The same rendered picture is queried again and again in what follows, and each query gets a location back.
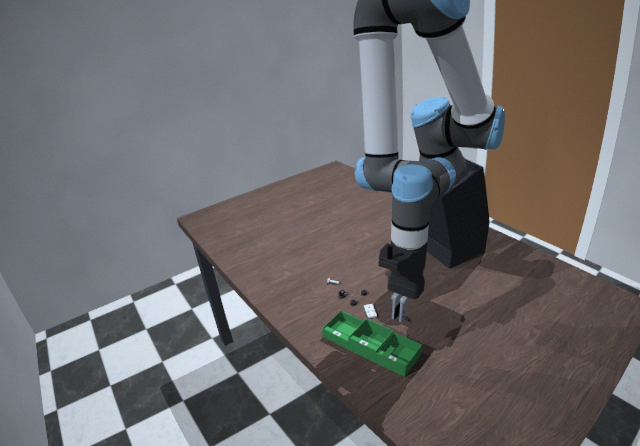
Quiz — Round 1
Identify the green divided tray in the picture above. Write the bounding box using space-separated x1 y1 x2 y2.
322 311 422 377

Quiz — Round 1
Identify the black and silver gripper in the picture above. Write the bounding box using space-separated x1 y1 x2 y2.
379 224 429 322

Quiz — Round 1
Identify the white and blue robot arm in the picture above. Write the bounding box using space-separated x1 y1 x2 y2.
353 0 505 231

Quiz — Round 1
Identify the white domino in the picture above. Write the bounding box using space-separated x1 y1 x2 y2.
364 304 377 319

